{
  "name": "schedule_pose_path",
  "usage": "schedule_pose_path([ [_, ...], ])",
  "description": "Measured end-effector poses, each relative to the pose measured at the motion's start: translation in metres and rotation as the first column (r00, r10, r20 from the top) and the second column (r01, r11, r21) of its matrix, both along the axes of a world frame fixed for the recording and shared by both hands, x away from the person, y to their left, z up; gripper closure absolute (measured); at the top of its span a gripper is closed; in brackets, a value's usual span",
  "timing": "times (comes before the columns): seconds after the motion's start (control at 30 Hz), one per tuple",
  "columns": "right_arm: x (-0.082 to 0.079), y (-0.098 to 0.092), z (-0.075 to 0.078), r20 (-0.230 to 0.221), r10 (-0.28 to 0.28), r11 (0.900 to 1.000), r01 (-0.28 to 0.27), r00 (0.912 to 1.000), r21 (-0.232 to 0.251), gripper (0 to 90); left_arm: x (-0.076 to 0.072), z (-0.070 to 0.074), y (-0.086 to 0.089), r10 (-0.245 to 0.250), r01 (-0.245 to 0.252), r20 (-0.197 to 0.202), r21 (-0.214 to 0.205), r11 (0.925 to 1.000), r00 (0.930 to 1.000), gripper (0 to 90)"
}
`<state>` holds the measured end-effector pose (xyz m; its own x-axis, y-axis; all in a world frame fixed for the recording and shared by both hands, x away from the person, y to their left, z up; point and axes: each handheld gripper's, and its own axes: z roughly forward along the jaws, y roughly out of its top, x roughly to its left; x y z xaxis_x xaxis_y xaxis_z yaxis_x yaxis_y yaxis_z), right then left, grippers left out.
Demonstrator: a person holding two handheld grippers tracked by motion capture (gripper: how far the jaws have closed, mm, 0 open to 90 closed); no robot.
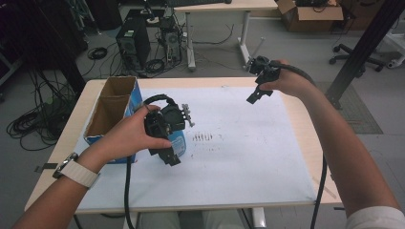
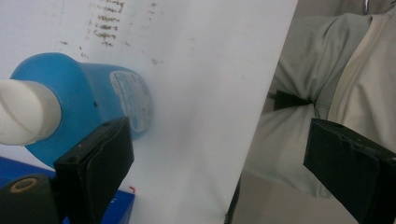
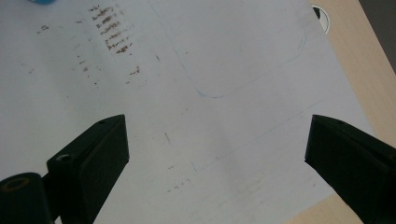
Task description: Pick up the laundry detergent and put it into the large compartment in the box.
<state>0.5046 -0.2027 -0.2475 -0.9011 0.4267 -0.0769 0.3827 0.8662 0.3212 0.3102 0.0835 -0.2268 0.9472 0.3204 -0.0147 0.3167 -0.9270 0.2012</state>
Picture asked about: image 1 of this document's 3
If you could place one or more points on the brown cardboard box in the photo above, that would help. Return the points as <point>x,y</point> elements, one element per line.
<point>310,17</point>

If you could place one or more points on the black office chair base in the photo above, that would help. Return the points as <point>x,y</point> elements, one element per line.
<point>356,57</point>

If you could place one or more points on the black metal stand post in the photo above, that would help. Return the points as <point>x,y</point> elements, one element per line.
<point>366,47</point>

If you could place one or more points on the large black computer tower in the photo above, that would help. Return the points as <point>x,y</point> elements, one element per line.
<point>132,41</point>

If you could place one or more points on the black keyboard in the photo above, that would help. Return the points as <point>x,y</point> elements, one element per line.
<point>194,2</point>

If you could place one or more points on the dark cabinet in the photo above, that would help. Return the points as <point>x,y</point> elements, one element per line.
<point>38,38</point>

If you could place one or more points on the small black computer tower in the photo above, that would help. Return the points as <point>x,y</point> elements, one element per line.
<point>171,39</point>

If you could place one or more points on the blue container with white label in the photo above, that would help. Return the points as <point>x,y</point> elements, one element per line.
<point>179,143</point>

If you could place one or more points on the blue cardboard box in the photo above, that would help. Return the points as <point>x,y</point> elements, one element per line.
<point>111,108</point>

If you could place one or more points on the person's left hand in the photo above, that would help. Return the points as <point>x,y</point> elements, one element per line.
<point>127,136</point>

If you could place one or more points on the grey floor mat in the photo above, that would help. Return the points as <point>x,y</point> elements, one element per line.
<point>356,114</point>

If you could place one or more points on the person's white sleeve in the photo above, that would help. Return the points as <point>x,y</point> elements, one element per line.
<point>379,219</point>

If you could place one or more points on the black tape strip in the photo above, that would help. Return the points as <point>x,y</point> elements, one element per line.
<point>47,166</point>

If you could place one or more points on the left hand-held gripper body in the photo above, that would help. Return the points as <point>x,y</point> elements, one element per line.
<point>173,116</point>

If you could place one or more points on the white table leg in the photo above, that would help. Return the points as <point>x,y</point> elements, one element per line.
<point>258,219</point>

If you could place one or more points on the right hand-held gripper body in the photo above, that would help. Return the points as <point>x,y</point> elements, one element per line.
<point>266,71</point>

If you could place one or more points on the white-legged wooden desk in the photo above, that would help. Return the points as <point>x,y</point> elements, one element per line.
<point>223,5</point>

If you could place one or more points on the white table mat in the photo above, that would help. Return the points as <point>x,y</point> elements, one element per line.
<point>242,159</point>

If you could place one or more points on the person's right hand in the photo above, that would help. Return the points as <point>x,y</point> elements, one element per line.
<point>291,81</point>

